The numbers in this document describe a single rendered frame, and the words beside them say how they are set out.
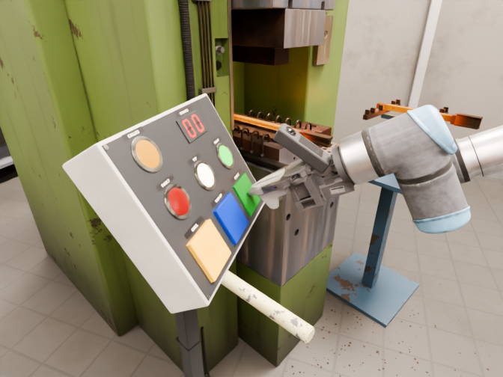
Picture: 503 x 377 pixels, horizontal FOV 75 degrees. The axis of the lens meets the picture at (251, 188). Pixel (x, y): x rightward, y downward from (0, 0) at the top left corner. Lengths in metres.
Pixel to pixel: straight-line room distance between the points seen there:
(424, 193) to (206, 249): 0.37
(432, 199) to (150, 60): 0.66
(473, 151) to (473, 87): 2.83
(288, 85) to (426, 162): 0.90
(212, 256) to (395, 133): 0.35
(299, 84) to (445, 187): 0.87
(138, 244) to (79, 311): 1.52
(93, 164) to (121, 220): 0.09
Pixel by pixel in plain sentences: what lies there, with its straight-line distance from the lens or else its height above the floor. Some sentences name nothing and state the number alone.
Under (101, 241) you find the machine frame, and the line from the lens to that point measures 1.45.
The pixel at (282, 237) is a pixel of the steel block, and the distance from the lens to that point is 1.11.
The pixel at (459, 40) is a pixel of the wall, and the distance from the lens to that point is 3.49.
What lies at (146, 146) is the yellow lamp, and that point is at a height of 1.17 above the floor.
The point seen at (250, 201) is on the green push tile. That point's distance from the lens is 0.69.
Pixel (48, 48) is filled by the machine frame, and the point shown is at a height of 1.26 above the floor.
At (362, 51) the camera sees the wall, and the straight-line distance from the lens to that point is 3.45.
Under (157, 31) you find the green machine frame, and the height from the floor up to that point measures 1.31.
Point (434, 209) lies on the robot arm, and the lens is 0.62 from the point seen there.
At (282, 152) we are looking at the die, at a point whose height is 0.96.
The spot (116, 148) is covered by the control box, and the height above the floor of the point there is 1.19.
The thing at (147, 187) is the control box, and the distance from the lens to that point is 0.48.
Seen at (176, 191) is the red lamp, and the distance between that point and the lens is 0.52.
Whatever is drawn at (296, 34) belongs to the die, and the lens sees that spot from 1.00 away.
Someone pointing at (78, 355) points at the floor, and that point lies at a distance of 1.82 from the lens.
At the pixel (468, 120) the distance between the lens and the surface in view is 1.50.
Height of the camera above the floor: 1.34
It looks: 28 degrees down
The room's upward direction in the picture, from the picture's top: straight up
